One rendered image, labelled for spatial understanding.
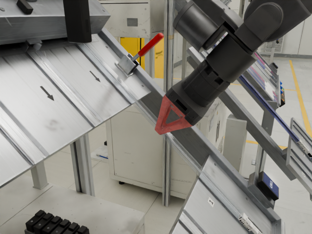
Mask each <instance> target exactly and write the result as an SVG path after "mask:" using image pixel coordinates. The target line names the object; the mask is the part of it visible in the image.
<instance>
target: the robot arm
mask: <svg viewBox="0 0 312 234"><path fill-rule="evenodd" d="M311 14H312V0H252V1H251V3H250V4H249V5H248V7H247V9H246V11H245V14H244V20H243V19H242V18H241V17H240V16H239V15H238V14H237V13H236V12H235V11H234V10H231V8H228V7H227V6H226V5H225V4H223V3H222V2H221V1H220V0H190V1H189V2H188V3H187V4H186V5H185V6H184V7H183V8H182V9H181V11H180V12H179V13H178V15H177V16H176V18H175V20H174V22H173V27H174V28H175V29H176V30H177V31H178V32H179V33H180V34H181V35H182V36H183V37H184V38H185V39H186V40H187V41H188V42H189V43H190V44H191V45H192V46H193V47H194V48H195V49H196V50H197V51H198V52H199V53H201V52H202V51H204V50H206V51H208V50H209V49H210V48H211V47H213V46H214V45H215V44H216V43H217V42H218V41H219V39H220V38H221V37H222V36H223V35H224V34H225V33H226V32H227V33H228V34H227V35H226V36H225V37H224V38H223V39H222V40H221V42H220V43H219V44H218V45H217V46H216V47H215V48H214V49H213V50H212V51H211V52H210V53H209V55H208V56H207V57H206V60H203V61H202V62H201V63H200V64H199V65H198V66H197V67H196V68H195V69H194V70H193V71H192V72H191V74H190V75H188V76H187V77H186V78H184V79H182V80H181V81H179V82H178V83H176V84H175V85H173V86H172V87H171V88H170V89H169V90H168V91H167V93H166V94H165V95H164V96H163V98H162V104H161V108H160V112H159V116H158V120H157V123H156V126H155V131H156V132H157V133H158V134H159V135H162V134H165V133H168V132H172V131H175V130H180V129H184V128H188V127H192V126H194V125H195V124H196V123H198V122H199V121H200V120H201V119H202V118H203V117H204V115H205V114H206V112H207V111H208V110H209V108H210V106H211V105H212V104H213V102H214V101H215V99H216V98H217V97H218V96H219V95H221V94H222V93H223V92H224V91H225V90H226V89H227V88H228V86H229V85H230V84H231V83H233V82H234V81H235V80H236V79H237V78H238V77H239V76H241V75H242V74H243V73H244V72H245V71H246V70H247V69H248V68H249V67H250V66H251V65H252V64H253V63H255V62H256V61H257V60H258V58H257V57H256V55H255V54H254V53H255V52H256V51H257V50H258V48H259V47H260V46H261V45H263V44H264V43H265V42H271V41H275V40H277V39H279V38H281V37H282V36H284V35H285V34H286V33H288V32H289V31H290V30H292V29H293V28H294V27H296V26H297V25H298V24H300V23H301V22H302V21H304V20H305V19H307V18H308V17H309V16H311ZM171 109H172V110H173V111H174V112H175V113H176V114H177V115H178V116H179V117H180V119H177V120H175V121H173V122H171V123H166V120H167V118H168V115H169V113H170V111H171ZM162 124H163V125H164V126H165V127H164V128H163V127H162Z"/></svg>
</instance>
